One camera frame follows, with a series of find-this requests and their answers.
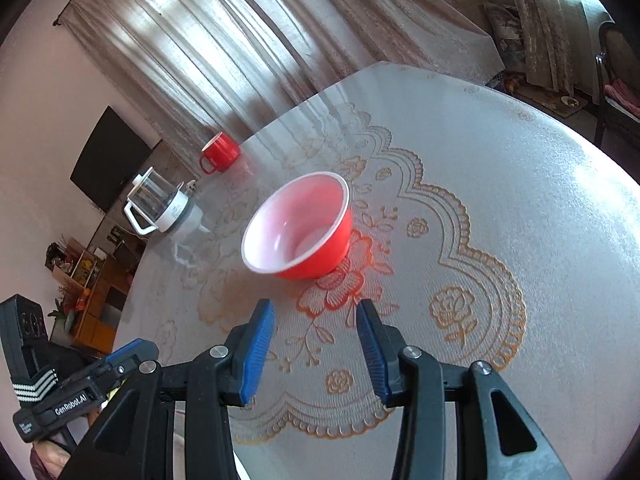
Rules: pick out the red mug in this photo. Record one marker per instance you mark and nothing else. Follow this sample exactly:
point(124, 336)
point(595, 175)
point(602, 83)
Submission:
point(222, 152)

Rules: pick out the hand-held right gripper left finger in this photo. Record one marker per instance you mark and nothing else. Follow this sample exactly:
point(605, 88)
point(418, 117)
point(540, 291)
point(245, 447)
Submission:
point(257, 355)

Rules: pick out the wide beige lace curtain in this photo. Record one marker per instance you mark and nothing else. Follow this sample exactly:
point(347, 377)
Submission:
point(260, 45)

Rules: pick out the dark round-back chair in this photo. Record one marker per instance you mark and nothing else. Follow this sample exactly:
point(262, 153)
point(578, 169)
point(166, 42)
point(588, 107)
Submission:
point(617, 60)

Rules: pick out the red plastic bowl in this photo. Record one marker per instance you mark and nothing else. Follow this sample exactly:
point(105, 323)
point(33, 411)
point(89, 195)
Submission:
point(300, 230)

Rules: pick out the narrow beige lace curtain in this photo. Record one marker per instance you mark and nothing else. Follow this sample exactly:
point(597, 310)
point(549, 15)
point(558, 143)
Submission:
point(545, 25)

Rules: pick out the white electric glass kettle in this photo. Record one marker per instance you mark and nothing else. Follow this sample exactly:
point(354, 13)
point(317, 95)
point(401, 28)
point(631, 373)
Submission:
point(165, 205)

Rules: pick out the patterned cushion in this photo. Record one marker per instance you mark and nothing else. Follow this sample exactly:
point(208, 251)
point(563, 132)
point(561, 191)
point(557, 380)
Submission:
point(505, 35)

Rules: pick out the pink cloth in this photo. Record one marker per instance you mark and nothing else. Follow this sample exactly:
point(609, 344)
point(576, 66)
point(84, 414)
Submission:
point(622, 95)

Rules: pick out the black wall television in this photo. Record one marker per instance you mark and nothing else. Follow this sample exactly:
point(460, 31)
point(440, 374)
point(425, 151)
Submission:
point(110, 160)

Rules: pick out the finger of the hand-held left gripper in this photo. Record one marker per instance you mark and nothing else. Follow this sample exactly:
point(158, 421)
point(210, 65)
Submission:
point(132, 349)

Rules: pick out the wooden cabinet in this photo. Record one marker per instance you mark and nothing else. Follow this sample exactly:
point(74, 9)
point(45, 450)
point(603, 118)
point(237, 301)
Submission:
point(100, 305)

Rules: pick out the lace floral table cover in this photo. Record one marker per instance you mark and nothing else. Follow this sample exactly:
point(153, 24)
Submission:
point(425, 270)

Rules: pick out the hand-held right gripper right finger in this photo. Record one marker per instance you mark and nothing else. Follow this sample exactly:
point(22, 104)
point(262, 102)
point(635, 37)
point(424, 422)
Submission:
point(373, 355)

